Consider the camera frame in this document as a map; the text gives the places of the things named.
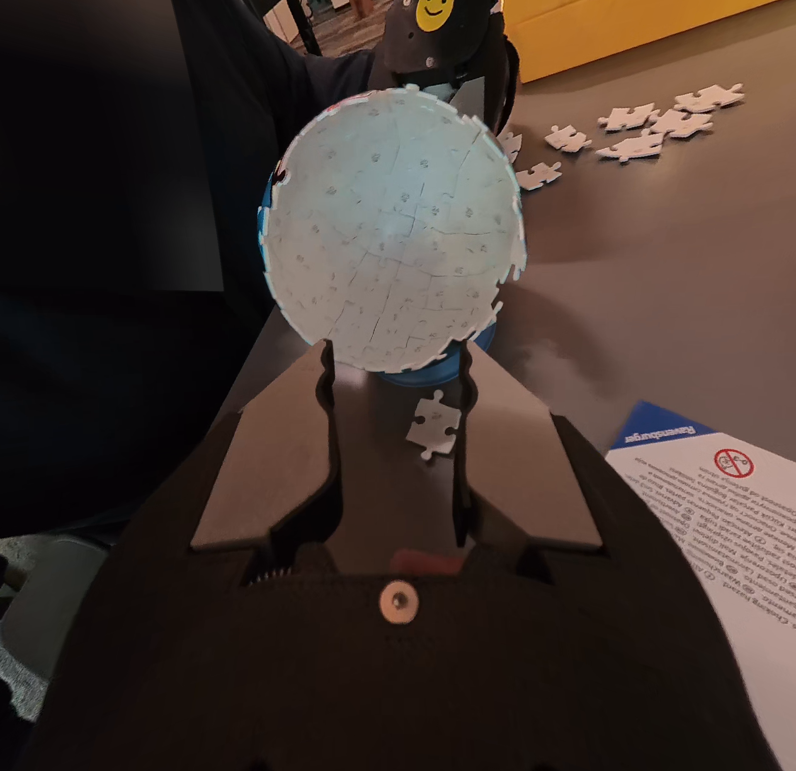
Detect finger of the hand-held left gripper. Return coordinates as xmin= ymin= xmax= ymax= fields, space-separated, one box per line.
xmin=448 ymin=76 xmax=488 ymax=126

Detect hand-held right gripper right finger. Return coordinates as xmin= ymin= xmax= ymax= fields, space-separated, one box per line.
xmin=452 ymin=341 xmax=604 ymax=551

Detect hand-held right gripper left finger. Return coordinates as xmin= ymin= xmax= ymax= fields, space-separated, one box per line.
xmin=189 ymin=339 xmax=343 ymax=551

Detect single white jigsaw piece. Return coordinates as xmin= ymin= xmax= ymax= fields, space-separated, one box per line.
xmin=405 ymin=388 xmax=464 ymax=462

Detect white puzzle ball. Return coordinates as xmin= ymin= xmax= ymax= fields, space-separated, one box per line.
xmin=257 ymin=83 xmax=529 ymax=375

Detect blue round ball stand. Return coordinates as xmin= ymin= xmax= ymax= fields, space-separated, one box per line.
xmin=378 ymin=323 xmax=500 ymax=389

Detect group of white puzzle pieces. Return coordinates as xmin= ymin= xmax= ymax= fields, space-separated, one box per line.
xmin=496 ymin=82 xmax=746 ymax=193

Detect yellow plastic bin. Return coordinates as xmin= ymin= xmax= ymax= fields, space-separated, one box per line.
xmin=499 ymin=0 xmax=796 ymax=85

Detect white instruction sheet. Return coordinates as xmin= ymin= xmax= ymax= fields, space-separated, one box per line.
xmin=605 ymin=400 xmax=796 ymax=771

